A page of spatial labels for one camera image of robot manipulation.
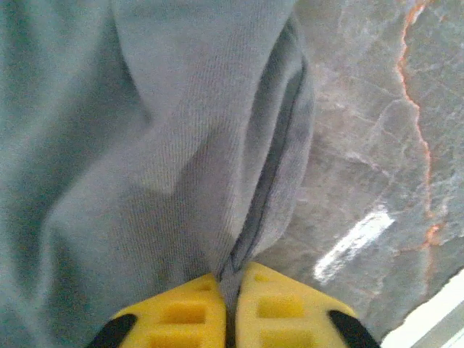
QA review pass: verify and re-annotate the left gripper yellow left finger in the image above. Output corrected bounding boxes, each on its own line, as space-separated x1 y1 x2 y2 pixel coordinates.
86 273 228 348

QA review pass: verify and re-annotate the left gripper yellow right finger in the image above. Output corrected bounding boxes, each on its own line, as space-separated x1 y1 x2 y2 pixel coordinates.
235 261 381 348

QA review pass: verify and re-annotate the grey t-shirt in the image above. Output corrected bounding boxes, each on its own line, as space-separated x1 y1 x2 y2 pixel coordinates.
0 0 315 348

